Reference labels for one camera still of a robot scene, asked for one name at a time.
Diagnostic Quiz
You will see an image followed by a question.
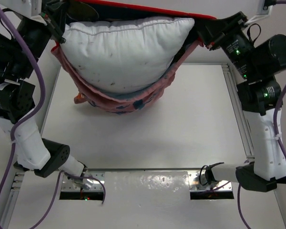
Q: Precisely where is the white pillow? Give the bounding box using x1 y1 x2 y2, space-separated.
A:
61 17 194 94

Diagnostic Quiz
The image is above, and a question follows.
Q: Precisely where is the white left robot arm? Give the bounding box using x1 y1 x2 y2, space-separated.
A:
0 0 86 177

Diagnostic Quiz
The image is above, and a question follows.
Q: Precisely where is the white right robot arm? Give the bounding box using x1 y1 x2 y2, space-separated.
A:
195 12 286 192

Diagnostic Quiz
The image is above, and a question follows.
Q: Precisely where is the white front cover board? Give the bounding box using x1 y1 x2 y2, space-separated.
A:
9 172 285 229

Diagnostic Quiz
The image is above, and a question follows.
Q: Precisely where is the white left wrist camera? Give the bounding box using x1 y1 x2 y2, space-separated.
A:
0 0 46 25

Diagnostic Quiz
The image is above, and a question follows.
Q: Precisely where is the aluminium frame rail right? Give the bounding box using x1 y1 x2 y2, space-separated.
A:
221 63 254 161

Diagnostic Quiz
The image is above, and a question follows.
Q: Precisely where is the aluminium frame rail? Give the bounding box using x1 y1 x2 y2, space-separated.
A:
221 63 254 161
0 167 24 229

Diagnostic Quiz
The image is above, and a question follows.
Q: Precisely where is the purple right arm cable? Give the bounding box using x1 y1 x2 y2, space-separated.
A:
236 0 286 229

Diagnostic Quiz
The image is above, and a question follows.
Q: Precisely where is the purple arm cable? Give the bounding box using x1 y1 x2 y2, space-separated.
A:
236 0 286 229
0 0 106 229

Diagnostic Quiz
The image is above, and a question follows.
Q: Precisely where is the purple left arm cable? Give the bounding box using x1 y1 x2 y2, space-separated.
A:
0 0 106 229

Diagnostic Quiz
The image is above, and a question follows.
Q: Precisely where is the aluminium frame rail left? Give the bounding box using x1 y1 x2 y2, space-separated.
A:
0 167 24 229

